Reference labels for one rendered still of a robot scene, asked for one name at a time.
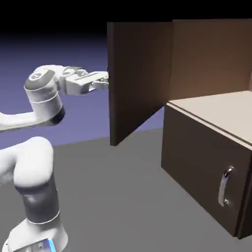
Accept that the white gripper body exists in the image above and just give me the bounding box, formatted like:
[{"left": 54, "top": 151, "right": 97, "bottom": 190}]
[{"left": 65, "top": 71, "right": 109, "bottom": 95}]

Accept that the tall brown cabinet door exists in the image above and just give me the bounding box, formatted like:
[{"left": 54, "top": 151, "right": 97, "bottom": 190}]
[{"left": 106, "top": 21, "right": 173, "bottom": 147}]

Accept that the dark brown wooden cabinet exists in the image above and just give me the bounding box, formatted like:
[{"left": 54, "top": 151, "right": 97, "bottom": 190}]
[{"left": 160, "top": 18, "right": 252, "bottom": 240}]

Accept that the short brown cabinet door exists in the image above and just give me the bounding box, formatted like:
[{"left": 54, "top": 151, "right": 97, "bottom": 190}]
[{"left": 160, "top": 102, "right": 252, "bottom": 237}]

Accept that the curved silver door handle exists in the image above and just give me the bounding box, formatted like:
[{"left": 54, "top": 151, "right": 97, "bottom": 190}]
[{"left": 218, "top": 166, "right": 235, "bottom": 208}]

